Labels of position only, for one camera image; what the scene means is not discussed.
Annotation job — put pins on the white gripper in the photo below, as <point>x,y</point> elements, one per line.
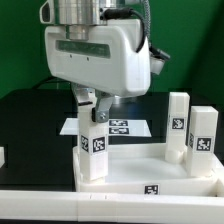
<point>97,44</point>

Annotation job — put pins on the white desk tabletop tray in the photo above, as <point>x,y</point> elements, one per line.
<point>142,169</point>

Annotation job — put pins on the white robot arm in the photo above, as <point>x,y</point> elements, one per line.
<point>98,44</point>

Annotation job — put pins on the white marker sheet with tags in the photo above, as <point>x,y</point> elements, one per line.
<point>117,127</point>

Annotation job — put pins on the white left fence piece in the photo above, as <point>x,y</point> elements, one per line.
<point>2,157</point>

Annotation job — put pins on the white front fence bar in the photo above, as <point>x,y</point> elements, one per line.
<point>110,207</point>

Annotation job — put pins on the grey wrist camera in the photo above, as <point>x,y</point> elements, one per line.
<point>157,60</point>

